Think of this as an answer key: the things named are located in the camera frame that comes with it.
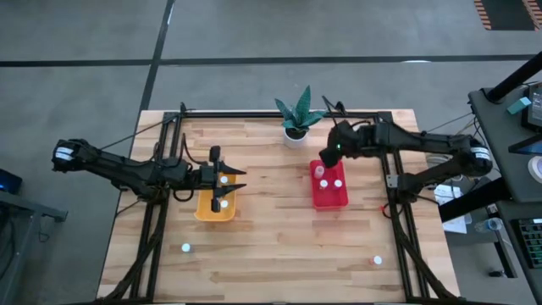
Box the black slanted pole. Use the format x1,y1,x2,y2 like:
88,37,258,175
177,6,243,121
485,50,542,104

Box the white paper sheet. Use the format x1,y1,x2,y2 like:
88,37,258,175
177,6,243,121
433,183,473,235

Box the black aluminium table frame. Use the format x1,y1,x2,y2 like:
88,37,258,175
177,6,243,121
96,101,462,305

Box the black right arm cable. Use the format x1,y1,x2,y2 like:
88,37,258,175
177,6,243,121
321,95,373,128

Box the black keyboard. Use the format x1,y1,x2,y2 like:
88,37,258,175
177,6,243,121
511,217,542,270

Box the grey side desk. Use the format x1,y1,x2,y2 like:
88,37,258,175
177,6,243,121
467,82,542,204

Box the clear water bottle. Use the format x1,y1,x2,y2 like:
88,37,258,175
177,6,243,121
473,217,505,234

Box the snake plant in white pot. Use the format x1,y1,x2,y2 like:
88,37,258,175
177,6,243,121
274,85,329,149

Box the tablet screen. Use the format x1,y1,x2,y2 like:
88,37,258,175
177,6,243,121
520,82,542,132

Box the dark laptop blue screen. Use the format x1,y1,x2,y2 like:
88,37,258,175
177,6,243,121
507,135,542,156

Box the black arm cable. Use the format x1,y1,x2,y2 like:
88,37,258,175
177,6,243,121
171,133,202,203
321,95,373,128

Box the teal block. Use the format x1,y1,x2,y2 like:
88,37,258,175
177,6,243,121
506,96,533,116

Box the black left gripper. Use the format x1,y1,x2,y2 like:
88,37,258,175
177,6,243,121
190,146,247,213

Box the red plastic bin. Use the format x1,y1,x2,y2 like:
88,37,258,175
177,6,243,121
309,158,350,212

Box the grey metal cart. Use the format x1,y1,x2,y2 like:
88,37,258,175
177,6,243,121
0,190,69,305

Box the yellow plastic bin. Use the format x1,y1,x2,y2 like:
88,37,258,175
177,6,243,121
193,166,238,223

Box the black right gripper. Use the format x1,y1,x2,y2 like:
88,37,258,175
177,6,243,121
318,120,368,169

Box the thin black taut cable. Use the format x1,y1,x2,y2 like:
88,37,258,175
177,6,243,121
99,119,169,152

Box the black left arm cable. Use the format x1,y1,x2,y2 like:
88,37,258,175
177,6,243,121
171,133,202,203

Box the black diagonal beam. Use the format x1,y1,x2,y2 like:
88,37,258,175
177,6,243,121
438,176,512,224

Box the black mat orange striped border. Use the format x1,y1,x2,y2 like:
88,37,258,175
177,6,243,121
473,0,542,31

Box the white tape roll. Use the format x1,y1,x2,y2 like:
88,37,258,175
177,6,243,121
527,155,542,185

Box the blue-lit black device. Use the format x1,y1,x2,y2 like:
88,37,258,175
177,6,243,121
0,168,24,196

